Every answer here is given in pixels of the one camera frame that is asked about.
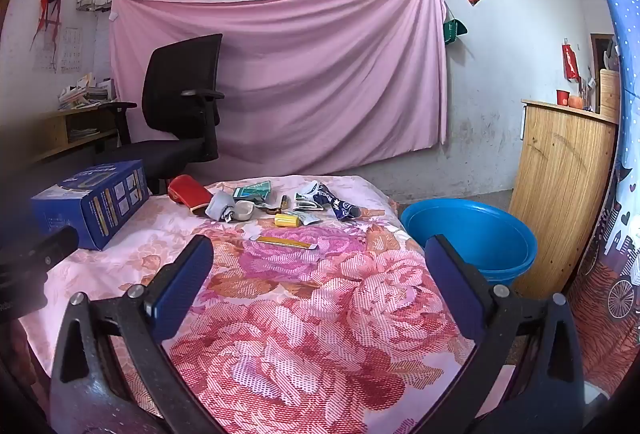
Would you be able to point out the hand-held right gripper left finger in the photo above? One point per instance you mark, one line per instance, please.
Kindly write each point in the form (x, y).
(182, 286)

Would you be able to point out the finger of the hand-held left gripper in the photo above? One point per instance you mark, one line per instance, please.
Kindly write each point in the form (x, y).
(57, 245)

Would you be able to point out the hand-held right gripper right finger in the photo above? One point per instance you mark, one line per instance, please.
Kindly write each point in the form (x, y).
(455, 286)

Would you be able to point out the blue plastic basin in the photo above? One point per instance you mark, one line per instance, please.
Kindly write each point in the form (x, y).
(480, 239)

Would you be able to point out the green cigarette pack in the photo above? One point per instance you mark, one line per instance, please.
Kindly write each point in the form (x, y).
(252, 191)

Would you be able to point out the blue cardboard box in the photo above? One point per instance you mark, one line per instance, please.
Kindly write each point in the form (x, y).
(87, 204)

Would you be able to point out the grey crumpled wrapper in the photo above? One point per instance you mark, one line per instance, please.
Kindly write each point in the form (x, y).
(219, 206)

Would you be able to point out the red table tennis paddle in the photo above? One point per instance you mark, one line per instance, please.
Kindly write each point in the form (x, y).
(186, 191)

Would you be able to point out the small white cup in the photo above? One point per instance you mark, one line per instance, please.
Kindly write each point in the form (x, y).
(243, 210)

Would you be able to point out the wooden desk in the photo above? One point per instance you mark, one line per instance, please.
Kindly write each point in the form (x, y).
(55, 133)

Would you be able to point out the white yellow flat strip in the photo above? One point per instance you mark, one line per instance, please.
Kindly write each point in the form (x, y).
(285, 243)

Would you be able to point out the pink floral blanket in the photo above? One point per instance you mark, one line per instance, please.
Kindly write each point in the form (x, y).
(300, 304)

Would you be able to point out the green gold battery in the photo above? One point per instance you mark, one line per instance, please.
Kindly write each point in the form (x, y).
(287, 220)

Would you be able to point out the small brown object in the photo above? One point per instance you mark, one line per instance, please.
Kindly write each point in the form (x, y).
(284, 203)

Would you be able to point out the blue patterned wrapper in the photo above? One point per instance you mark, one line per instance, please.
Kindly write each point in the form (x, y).
(345, 209)

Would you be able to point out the wooden cabinet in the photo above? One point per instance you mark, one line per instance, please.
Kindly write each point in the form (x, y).
(555, 194)

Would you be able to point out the stack of books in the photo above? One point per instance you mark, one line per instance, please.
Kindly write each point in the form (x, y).
(82, 96)

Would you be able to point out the blue white crumpled wrapper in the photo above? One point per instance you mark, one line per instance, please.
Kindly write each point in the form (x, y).
(315, 196)

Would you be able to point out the black office chair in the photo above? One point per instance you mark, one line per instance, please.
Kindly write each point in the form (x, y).
(180, 83)

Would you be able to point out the red cup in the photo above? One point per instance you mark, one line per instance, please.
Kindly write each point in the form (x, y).
(563, 97)

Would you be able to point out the pink hanging cloth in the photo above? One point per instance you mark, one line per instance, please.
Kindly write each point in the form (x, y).
(310, 78)

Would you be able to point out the wooden board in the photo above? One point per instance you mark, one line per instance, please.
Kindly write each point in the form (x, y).
(610, 96)

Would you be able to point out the red hanging packet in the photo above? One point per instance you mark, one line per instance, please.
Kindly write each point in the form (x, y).
(570, 61)

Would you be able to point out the green hanging bag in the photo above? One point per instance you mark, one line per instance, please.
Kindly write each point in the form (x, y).
(455, 31)

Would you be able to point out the wall calendar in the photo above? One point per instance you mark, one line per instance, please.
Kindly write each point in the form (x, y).
(71, 49)

